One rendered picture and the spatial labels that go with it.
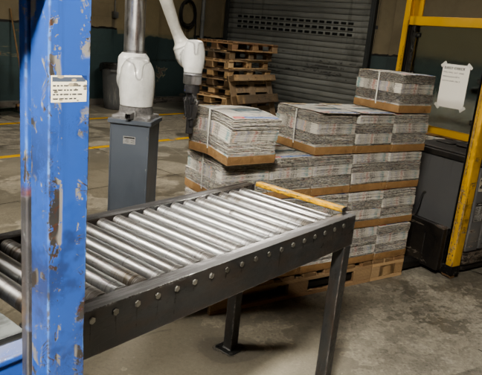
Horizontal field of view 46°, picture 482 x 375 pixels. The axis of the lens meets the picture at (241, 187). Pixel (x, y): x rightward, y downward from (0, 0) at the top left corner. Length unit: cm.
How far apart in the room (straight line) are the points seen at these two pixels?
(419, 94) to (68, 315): 285
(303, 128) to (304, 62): 780
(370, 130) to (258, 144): 83
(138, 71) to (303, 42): 840
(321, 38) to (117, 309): 958
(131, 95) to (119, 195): 47
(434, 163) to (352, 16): 654
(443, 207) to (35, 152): 345
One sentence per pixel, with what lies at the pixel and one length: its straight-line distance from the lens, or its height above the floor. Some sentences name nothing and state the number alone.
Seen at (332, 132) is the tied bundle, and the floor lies 96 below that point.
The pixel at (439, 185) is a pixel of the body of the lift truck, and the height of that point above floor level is 55.
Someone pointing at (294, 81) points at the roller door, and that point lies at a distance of 1101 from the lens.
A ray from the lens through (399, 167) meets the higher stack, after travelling 356.
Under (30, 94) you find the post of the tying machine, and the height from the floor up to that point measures 130.
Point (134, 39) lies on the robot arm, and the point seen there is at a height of 135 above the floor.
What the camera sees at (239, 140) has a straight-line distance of 263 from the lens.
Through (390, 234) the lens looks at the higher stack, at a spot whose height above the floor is 30.
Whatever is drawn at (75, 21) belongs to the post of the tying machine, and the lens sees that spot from 90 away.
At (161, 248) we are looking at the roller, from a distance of 168.
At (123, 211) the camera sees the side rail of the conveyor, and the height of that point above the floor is 80.
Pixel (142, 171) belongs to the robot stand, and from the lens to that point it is 268.
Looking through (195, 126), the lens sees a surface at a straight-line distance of 287.
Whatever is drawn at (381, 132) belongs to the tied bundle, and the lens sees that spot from 338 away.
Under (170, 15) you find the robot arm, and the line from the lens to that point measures 280.
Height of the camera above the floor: 142
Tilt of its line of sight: 15 degrees down
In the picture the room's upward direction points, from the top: 5 degrees clockwise
